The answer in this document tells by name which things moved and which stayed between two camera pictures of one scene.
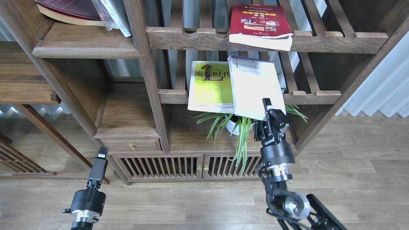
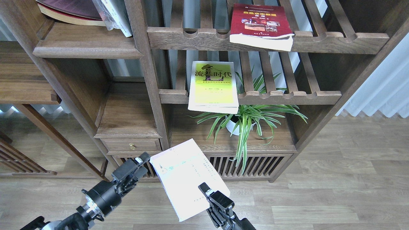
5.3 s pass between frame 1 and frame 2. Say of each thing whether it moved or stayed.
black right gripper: moved
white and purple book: moved
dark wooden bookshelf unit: stayed
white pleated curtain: stayed
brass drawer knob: stayed
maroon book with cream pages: stayed
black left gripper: moved
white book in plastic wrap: stayed
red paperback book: stayed
